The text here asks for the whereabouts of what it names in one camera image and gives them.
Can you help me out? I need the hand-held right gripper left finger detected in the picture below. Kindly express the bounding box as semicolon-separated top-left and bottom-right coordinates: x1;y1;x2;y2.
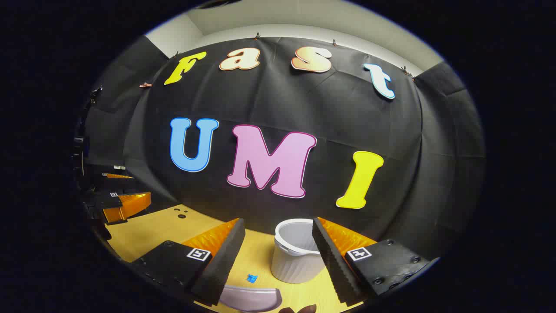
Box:
130;218;246;306

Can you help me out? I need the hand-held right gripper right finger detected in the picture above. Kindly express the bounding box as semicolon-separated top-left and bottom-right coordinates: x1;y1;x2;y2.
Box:
311;217;440;306

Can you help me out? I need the white ribbed garbage bin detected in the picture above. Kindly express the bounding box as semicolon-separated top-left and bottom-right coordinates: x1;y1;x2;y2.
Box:
271;218;327;284

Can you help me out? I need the grey-purple plastic dustpan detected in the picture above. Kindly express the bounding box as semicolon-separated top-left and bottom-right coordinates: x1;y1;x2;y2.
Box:
218;285;283;313

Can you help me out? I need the wooden desktop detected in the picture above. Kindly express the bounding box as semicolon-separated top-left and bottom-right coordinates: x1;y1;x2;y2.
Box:
104;203;378;313

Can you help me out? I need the black backdrop cloth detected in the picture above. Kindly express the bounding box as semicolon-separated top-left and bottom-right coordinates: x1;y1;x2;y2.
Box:
83;35;486;261

